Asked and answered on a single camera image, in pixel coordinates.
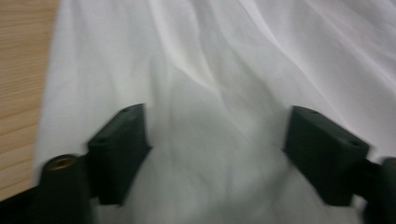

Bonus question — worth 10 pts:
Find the white cloth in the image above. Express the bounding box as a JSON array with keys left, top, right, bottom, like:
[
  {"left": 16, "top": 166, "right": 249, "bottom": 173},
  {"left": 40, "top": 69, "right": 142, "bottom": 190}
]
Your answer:
[{"left": 32, "top": 0, "right": 396, "bottom": 224}]

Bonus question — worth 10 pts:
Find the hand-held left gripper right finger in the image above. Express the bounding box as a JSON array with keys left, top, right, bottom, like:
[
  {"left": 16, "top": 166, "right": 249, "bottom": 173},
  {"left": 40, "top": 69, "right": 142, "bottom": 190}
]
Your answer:
[{"left": 281, "top": 105, "right": 372, "bottom": 207}]

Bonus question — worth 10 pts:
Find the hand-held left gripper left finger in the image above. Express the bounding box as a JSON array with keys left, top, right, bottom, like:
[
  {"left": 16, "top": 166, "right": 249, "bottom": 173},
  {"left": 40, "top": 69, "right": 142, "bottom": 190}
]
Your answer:
[{"left": 87, "top": 103, "right": 153, "bottom": 206}]

